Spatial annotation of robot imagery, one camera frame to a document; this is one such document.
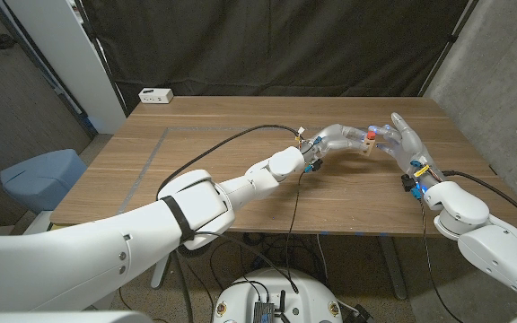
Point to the blue padded stool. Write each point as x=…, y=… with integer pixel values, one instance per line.
x=38, y=179

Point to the grey electronics box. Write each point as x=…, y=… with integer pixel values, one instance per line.
x=264, y=311

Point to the wooden screw with red head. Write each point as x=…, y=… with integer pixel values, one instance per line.
x=370, y=135

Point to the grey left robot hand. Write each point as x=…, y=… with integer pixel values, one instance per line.
x=337, y=140

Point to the black wall rail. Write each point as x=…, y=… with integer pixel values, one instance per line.
x=38, y=67

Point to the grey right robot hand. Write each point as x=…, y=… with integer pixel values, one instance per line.
x=406, y=143

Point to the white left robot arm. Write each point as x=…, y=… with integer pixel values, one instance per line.
x=173, y=233

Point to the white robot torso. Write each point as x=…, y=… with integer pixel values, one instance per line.
x=294, y=291

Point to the black curtain backdrop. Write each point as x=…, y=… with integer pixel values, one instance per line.
x=276, y=45

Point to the white cabinet panel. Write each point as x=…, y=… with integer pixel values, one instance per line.
x=70, y=58

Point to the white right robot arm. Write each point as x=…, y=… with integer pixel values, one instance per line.
x=487, y=233

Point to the small wooden block with holes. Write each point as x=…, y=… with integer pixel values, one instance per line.
x=368, y=147

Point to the white power strip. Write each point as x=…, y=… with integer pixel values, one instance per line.
x=155, y=95

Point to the black frame pole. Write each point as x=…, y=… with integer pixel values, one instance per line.
x=101, y=58
x=447, y=45

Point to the grey table leg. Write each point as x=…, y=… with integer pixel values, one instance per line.
x=160, y=273
x=393, y=269

